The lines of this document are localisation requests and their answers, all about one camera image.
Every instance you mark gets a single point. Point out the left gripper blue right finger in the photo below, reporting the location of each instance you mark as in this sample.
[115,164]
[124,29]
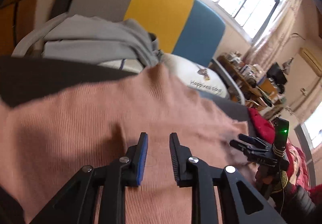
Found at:
[218,194]

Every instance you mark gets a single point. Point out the pile of pink bedding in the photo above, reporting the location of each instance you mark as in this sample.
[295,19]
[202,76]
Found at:
[298,172]

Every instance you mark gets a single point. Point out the grey yellow blue chair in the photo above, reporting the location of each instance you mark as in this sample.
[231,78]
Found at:
[187,28]

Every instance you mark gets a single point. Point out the white printed pillow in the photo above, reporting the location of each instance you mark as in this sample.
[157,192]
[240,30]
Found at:
[191,74]

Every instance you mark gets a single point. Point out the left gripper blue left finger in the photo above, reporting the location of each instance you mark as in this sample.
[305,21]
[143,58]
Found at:
[101,189]

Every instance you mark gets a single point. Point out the grey cardigan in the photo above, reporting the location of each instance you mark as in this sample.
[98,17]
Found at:
[95,40]

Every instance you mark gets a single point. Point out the pink knit sweater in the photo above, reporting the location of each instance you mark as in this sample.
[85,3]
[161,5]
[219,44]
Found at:
[46,141]

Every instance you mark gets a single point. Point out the red garment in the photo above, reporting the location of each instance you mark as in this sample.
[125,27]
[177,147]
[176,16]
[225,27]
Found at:
[264,129]

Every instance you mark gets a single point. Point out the middle patterned curtain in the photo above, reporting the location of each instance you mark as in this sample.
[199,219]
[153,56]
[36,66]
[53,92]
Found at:
[275,36]

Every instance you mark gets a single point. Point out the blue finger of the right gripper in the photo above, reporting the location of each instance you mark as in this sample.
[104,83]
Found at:
[252,140]
[240,146]

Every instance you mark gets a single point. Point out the black monitor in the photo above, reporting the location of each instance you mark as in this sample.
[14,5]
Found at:
[276,74]

